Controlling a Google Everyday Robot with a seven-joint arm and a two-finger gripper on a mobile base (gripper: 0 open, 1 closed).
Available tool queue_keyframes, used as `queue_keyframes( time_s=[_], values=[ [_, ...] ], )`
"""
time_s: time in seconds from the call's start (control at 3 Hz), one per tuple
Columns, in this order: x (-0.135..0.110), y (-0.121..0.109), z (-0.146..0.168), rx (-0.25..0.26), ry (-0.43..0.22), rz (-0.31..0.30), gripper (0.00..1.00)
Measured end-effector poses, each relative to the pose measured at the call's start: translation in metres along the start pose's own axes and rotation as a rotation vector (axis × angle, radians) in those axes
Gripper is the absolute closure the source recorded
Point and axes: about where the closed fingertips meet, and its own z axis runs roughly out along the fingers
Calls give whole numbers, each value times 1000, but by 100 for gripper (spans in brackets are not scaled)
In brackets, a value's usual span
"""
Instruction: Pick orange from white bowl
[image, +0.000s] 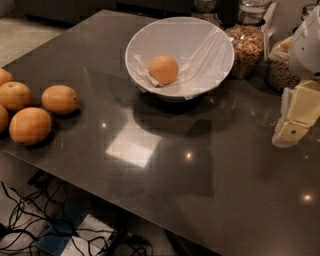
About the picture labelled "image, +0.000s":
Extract glass jar back centre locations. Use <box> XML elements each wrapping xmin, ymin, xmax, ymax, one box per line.
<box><xmin>191</xmin><ymin>0</ymin><xmax>222</xmax><ymax>28</ymax></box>

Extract glass jar of nuts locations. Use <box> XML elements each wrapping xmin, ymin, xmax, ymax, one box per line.
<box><xmin>226</xmin><ymin>0</ymin><xmax>272</xmax><ymax>79</ymax></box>

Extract blue box under table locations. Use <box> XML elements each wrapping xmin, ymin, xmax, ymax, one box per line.
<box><xmin>37</xmin><ymin>203</ymin><xmax>87</xmax><ymax>256</ymax></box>

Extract white bowl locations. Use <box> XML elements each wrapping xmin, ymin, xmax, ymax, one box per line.
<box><xmin>124</xmin><ymin>16</ymin><xmax>235</xmax><ymax>103</ymax></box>

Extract white sheet on floor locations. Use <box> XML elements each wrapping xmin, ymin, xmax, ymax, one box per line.
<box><xmin>60</xmin><ymin>214</ymin><xmax>114</xmax><ymax>256</ymax></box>

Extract white paper liner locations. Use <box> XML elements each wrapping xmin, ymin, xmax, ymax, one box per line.
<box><xmin>133</xmin><ymin>25</ymin><xmax>231</xmax><ymax>101</ymax></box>

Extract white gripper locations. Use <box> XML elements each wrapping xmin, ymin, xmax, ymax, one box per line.
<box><xmin>272</xmin><ymin>6</ymin><xmax>320</xmax><ymax>148</ymax></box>

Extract large front orange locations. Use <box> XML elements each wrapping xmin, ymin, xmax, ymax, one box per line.
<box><xmin>9</xmin><ymin>107</ymin><xmax>52</xmax><ymax>146</ymax></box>

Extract glass jar of cereal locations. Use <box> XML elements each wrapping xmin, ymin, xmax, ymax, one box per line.
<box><xmin>266</xmin><ymin>37</ymin><xmax>300</xmax><ymax>92</ymax></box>

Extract orange top left edge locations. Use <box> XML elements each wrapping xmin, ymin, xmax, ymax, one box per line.
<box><xmin>0</xmin><ymin>68</ymin><xmax>15</xmax><ymax>86</ymax></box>

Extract black cables on floor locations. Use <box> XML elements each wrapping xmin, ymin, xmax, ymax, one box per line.
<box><xmin>0</xmin><ymin>173</ymin><xmax>154</xmax><ymax>256</ymax></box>

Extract orange left edge lower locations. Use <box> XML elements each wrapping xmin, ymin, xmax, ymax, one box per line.
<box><xmin>0</xmin><ymin>105</ymin><xmax>9</xmax><ymax>133</ymax></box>

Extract orange edge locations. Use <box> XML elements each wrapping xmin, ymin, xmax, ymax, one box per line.
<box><xmin>0</xmin><ymin>105</ymin><xmax>9</xmax><ymax>133</ymax></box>
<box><xmin>0</xmin><ymin>68</ymin><xmax>15</xmax><ymax>86</ymax></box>

